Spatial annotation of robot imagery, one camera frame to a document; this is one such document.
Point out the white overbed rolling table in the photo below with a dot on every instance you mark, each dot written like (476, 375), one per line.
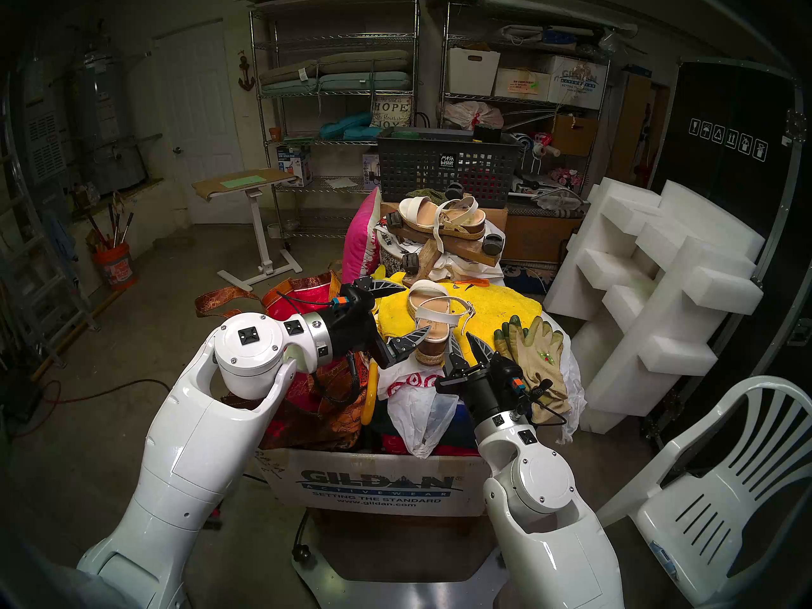
(260, 233)

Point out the pink pillow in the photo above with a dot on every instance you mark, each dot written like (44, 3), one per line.
(361, 240)

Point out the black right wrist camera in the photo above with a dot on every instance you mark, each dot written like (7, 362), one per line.
(520, 386)

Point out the white Gildan activewear carton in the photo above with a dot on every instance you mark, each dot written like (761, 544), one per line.
(380, 484)
(577, 81)

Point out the long white tube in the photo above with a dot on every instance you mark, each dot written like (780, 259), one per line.
(558, 14)

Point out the white storage bin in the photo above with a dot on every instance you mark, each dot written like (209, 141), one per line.
(472, 72)

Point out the white foam packing block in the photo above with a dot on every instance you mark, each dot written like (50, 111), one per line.
(634, 335)
(717, 221)

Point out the blue white appliance box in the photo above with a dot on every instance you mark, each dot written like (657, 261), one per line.
(295, 167)

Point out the beige green garden glove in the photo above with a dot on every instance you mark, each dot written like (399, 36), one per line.
(505, 341)
(545, 354)

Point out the red orange patterned fabric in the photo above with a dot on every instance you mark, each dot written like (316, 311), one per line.
(317, 417)

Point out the grey metal ladder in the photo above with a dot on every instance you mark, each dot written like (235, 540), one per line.
(79, 297)

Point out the blue fabric bag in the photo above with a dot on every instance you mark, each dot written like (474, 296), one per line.
(460, 424)

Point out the grey water heater tank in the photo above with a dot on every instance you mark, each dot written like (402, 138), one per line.
(108, 119)

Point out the yellow terry towel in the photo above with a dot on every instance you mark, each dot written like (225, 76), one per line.
(501, 306)

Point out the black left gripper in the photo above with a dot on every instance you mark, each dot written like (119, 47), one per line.
(352, 328)

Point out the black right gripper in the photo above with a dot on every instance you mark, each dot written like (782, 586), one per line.
(491, 392)

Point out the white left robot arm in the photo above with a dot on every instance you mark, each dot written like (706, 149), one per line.
(209, 436)

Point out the wooden caster dolly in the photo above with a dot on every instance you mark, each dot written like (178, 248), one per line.
(466, 246)

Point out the small orange plastic tool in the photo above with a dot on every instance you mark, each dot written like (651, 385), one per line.
(472, 282)

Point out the black flight case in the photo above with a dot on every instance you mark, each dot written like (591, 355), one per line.
(729, 94)

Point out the black plastic mesh basket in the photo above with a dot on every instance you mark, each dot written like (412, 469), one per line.
(412, 163)

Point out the olive green cloth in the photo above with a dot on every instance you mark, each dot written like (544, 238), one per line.
(425, 195)

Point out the white red-logo plastic bag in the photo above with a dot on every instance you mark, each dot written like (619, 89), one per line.
(419, 417)

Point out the white red plastic bag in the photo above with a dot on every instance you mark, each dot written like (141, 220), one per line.
(472, 114)

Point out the brown cardboard box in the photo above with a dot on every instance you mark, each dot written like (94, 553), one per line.
(574, 135)

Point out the white panel door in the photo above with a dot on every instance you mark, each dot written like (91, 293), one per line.
(200, 106)

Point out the white plastic sheet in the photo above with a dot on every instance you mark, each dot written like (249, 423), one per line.
(574, 386)

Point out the brown wooden chest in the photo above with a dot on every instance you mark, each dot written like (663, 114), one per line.
(539, 236)

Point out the orange plastic bucket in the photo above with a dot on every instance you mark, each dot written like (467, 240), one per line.
(116, 271)

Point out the teal pillow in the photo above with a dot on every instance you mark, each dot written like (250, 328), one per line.
(346, 125)

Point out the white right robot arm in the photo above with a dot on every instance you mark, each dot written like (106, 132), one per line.
(545, 538)

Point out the teal seat cushion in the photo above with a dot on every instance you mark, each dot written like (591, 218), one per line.
(361, 81)

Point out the blue patterned rug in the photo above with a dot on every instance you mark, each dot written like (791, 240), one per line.
(526, 278)

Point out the pink artificial flowers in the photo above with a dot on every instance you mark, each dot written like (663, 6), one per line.
(564, 177)

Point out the beige seat cushion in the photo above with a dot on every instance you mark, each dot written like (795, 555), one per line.
(361, 61)

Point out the brown anchor wall ornament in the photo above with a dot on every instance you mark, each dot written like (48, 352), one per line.
(246, 81)

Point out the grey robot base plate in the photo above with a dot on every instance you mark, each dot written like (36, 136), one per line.
(406, 595)

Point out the white labelled cardboard box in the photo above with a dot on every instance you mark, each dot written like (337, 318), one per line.
(520, 84)

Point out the white plastic garden chair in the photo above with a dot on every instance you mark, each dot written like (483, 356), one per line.
(698, 531)

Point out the grey louvred furnace unit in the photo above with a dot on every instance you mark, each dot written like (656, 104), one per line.
(45, 144)

